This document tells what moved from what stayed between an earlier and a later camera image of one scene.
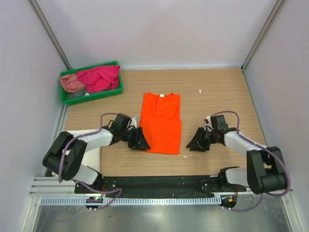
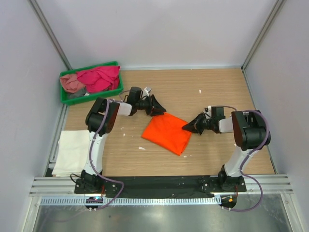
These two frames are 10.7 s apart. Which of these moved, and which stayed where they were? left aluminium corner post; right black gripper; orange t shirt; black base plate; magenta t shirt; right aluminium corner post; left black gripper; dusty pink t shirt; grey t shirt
Moved: orange t shirt; left black gripper; right black gripper
Stayed: black base plate; dusty pink t shirt; grey t shirt; magenta t shirt; right aluminium corner post; left aluminium corner post
